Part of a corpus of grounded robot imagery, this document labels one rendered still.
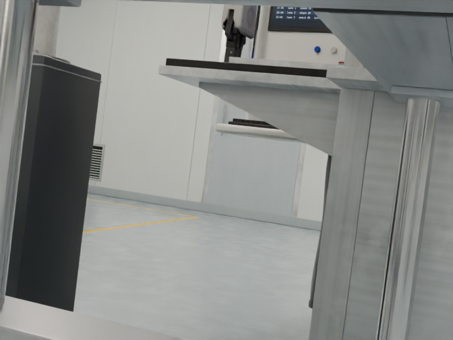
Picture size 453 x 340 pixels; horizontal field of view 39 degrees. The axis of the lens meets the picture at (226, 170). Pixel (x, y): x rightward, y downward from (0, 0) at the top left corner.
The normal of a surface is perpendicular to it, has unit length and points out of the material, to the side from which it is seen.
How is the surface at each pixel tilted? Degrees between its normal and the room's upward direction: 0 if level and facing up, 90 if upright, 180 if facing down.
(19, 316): 0
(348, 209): 90
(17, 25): 90
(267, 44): 90
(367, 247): 90
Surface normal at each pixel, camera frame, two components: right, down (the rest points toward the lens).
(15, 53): 0.65, 0.11
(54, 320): 0.12, -0.99
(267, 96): -0.36, -0.02
